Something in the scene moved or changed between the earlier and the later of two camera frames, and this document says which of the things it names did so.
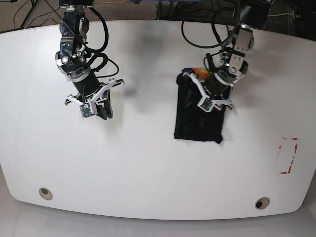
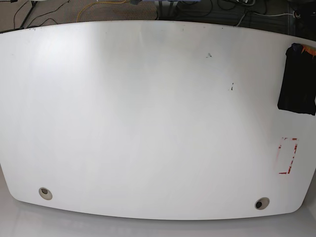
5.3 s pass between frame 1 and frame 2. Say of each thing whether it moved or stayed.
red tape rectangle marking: stayed
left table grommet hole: stayed
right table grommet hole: stayed
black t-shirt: moved
